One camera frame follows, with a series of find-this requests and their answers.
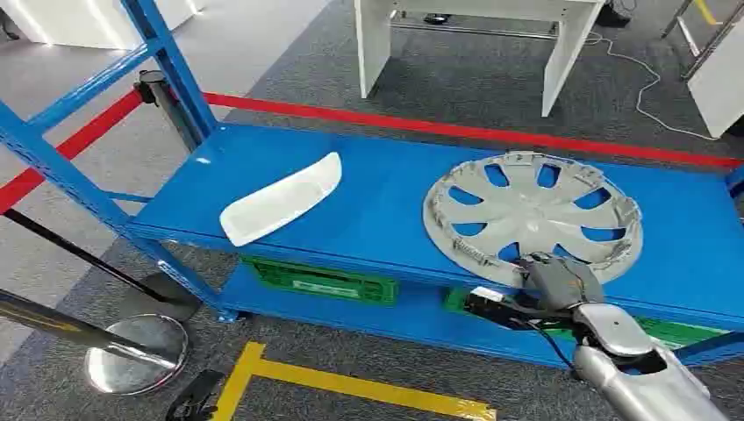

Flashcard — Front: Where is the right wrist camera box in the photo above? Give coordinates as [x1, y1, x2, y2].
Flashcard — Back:
[463, 285, 527, 328]

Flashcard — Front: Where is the red barrier belt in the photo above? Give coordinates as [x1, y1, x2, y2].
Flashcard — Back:
[0, 89, 146, 216]
[203, 90, 744, 171]

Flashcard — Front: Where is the white plastic car trim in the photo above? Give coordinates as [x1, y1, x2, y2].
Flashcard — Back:
[218, 151, 343, 248]

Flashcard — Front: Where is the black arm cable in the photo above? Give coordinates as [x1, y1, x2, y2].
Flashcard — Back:
[510, 315, 577, 373]

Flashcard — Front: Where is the green plastic crate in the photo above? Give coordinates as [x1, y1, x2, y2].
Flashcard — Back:
[444, 285, 731, 351]
[241, 255, 400, 308]

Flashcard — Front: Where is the blue metal shelf rack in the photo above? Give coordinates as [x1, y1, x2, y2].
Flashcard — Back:
[0, 0, 744, 371]

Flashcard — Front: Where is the white cable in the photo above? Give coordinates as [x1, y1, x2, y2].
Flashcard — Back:
[583, 31, 722, 142]

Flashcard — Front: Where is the white counter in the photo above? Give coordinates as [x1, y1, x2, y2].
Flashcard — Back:
[0, 0, 205, 52]

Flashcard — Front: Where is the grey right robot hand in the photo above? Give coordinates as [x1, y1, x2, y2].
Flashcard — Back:
[514, 252, 606, 312]

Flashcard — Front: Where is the white table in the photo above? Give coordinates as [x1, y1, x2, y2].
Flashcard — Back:
[354, 0, 607, 119]

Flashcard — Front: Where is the silver wheel hubcap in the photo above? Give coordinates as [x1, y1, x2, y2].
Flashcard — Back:
[422, 151, 645, 290]

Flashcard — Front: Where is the white cabinet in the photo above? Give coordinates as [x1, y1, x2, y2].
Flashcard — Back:
[686, 22, 744, 140]

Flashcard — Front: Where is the yellow floor tape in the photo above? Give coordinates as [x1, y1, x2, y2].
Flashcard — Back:
[209, 340, 498, 421]

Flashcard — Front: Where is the grey stanchion post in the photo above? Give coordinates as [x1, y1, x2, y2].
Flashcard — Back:
[134, 69, 203, 154]

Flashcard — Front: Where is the black stanchion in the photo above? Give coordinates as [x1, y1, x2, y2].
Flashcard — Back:
[2, 207, 204, 325]

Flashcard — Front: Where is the metal ladder frame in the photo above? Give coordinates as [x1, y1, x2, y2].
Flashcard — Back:
[661, 0, 744, 82]

